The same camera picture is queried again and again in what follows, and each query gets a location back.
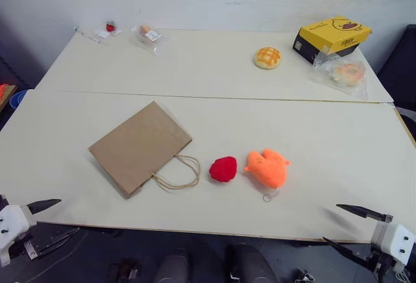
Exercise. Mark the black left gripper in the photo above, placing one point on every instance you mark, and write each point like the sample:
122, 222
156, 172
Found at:
24, 235

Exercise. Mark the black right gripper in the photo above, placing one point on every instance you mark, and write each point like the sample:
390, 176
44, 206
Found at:
383, 261

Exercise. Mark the bagged bread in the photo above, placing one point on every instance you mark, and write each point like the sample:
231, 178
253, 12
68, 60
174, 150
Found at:
148, 35
346, 73

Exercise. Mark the orange plush toy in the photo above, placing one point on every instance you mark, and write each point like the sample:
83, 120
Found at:
268, 169

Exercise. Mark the orange object on wooden side table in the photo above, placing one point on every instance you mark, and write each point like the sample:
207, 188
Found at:
2, 89

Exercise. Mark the red plush toy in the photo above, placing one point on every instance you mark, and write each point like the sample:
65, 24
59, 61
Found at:
223, 169

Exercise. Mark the black chair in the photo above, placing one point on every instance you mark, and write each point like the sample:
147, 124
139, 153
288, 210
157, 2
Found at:
401, 68

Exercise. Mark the thin clear plastic stick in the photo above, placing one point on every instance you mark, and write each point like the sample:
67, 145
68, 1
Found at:
87, 35

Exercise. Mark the pineapple bun toy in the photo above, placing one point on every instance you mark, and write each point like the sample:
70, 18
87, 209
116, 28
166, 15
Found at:
267, 57

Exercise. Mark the yellow duck print box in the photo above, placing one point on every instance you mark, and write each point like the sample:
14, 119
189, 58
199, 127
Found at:
331, 35

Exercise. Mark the small red toy in packet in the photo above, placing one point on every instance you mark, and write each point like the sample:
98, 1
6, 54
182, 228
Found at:
110, 27

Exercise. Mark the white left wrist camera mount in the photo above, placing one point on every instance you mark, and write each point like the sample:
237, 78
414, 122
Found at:
11, 227

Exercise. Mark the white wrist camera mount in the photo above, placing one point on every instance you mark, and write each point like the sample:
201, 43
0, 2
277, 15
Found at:
11, 227
395, 240

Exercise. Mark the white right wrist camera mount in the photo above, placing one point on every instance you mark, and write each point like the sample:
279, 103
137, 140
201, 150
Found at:
395, 240

